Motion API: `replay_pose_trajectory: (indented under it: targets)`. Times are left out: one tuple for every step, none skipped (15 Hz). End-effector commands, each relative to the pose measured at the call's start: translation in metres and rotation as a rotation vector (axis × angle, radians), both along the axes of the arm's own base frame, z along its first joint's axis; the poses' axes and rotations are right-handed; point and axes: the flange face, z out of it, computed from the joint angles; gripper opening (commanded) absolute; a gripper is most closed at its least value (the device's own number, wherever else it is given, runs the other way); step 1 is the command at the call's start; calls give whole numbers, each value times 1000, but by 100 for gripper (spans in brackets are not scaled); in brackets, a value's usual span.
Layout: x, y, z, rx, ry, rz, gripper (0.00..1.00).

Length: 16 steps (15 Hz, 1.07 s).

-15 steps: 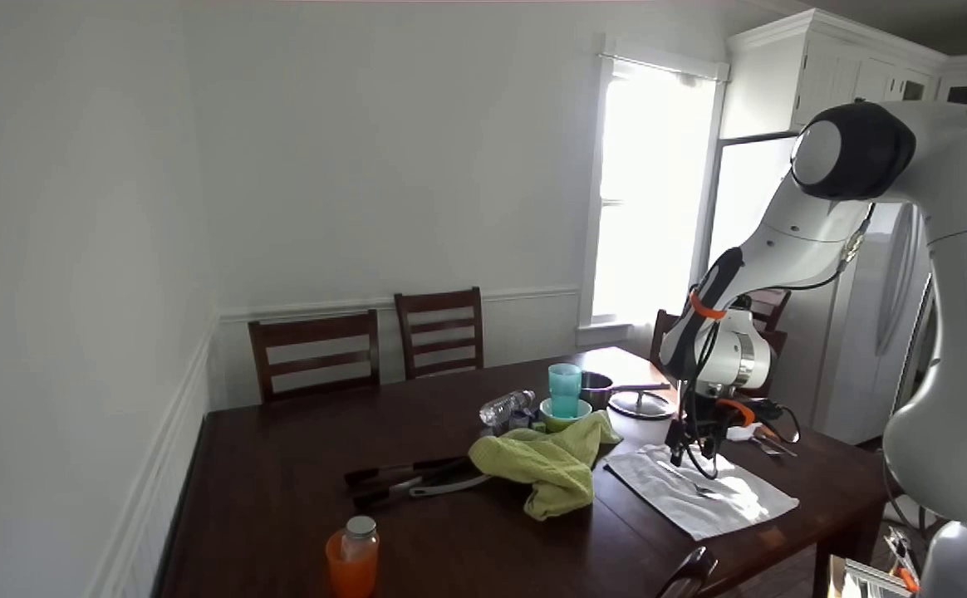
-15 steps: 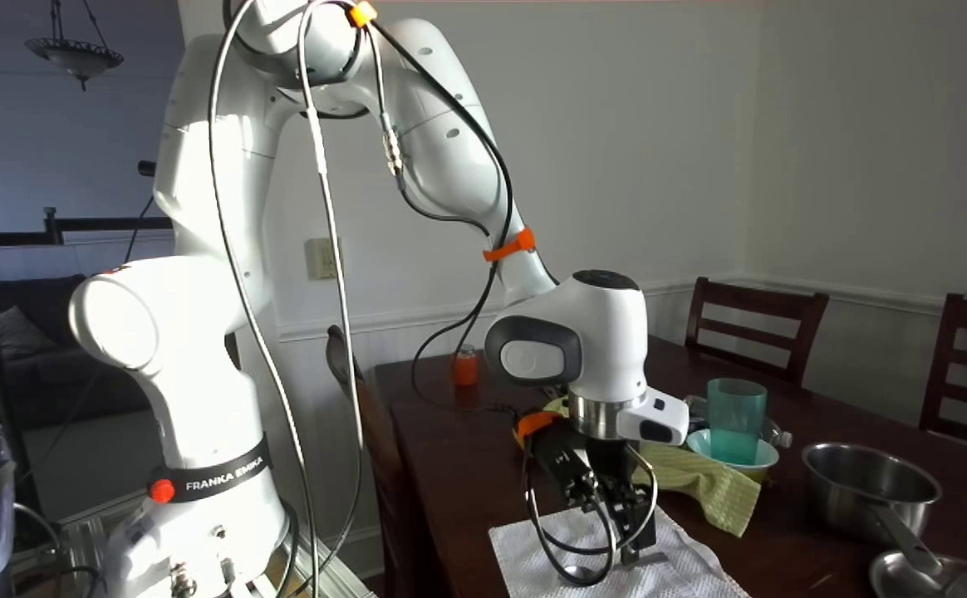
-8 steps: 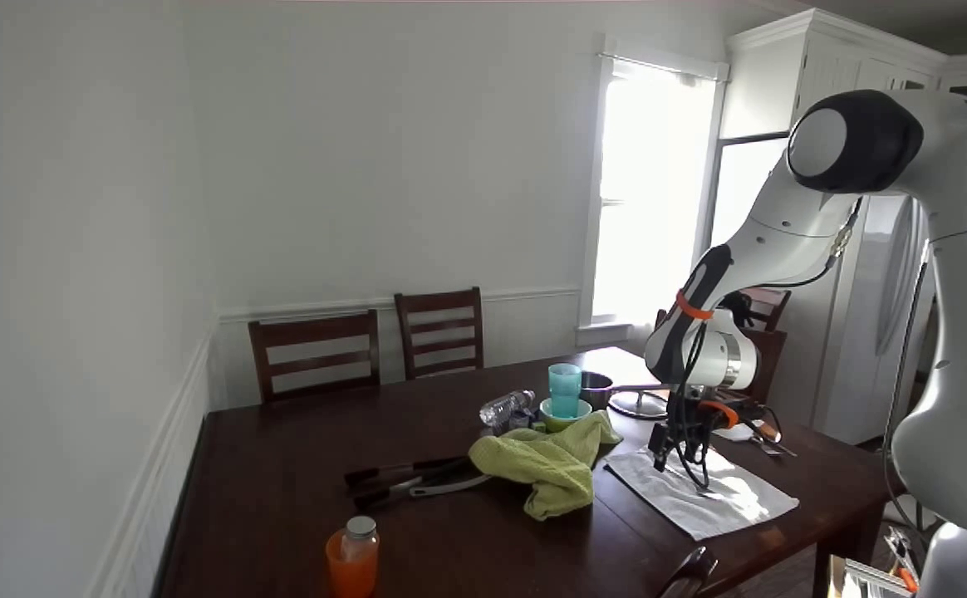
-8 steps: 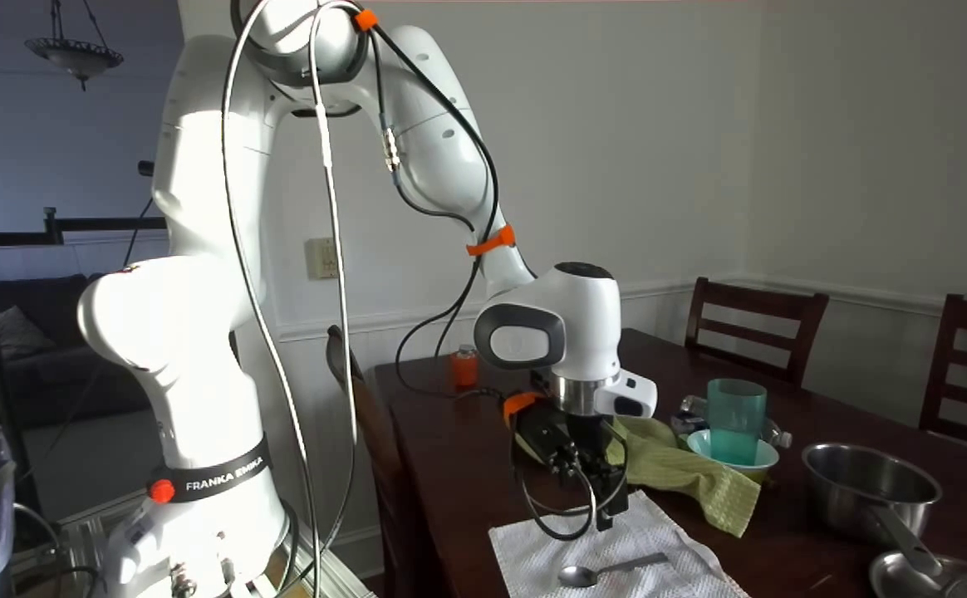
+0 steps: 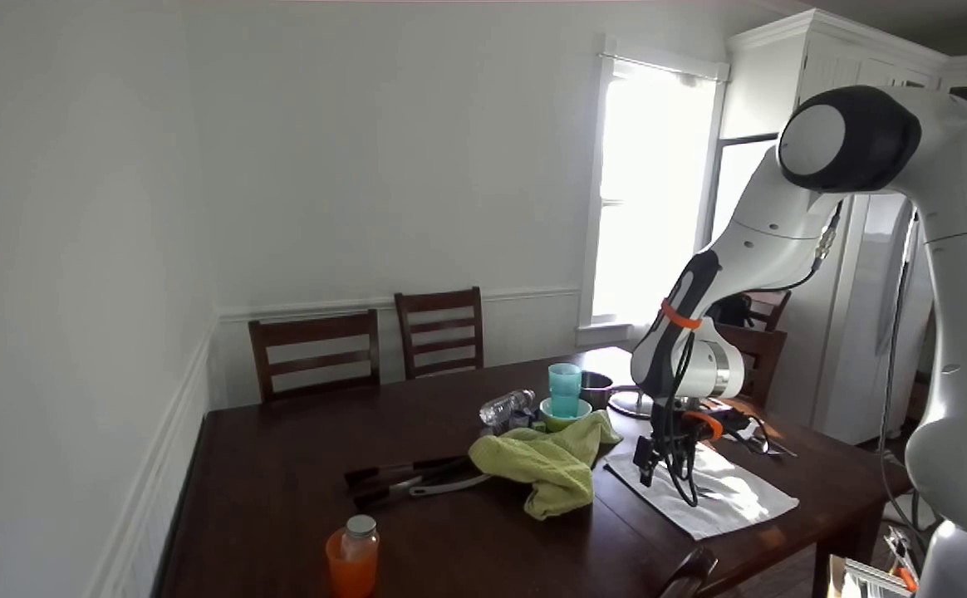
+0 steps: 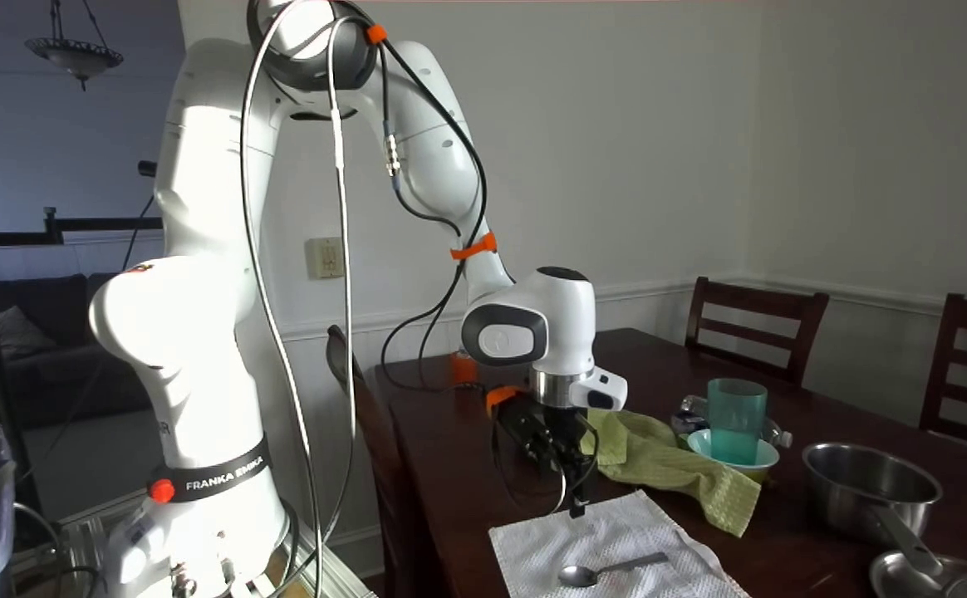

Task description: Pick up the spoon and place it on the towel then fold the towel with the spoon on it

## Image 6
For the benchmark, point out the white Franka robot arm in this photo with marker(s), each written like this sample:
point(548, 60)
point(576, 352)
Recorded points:
point(218, 334)

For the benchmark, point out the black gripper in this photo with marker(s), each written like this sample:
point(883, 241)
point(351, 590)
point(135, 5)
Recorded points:
point(535, 427)

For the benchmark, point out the steel pot lid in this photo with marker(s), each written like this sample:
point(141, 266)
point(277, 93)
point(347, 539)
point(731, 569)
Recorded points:
point(919, 581)

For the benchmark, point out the beige light switch plate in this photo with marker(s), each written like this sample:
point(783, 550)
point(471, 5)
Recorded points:
point(325, 256)

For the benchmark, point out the dark sofa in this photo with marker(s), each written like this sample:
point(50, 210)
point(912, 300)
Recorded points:
point(60, 352)

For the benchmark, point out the steel saucepan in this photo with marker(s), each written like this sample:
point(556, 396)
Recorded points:
point(867, 485)

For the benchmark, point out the white towel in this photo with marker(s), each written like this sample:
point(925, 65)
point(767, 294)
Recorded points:
point(627, 542)

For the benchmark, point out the teal plastic cup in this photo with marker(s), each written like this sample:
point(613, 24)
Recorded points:
point(739, 418)

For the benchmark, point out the teal bowl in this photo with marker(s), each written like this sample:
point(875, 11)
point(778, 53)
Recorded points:
point(767, 452)

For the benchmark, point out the green cloth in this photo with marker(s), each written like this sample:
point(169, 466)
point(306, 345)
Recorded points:
point(677, 459)

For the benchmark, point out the metal spoon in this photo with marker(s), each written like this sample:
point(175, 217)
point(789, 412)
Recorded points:
point(601, 569)

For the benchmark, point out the hanging chandelier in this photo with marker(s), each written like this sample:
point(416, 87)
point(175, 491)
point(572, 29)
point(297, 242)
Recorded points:
point(74, 52)

